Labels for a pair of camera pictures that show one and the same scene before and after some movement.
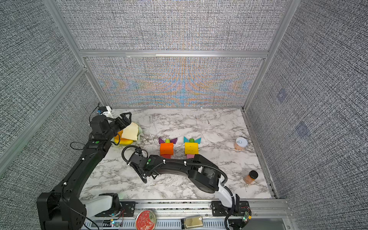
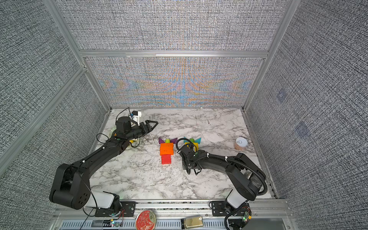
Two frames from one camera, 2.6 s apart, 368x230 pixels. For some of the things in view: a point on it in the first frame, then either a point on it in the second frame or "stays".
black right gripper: [140, 173] → [184, 166]
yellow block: [191, 148] stays
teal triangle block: [199, 141] stays
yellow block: [191, 145] stays
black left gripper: [127, 121] → [149, 127]
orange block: [166, 148] stays
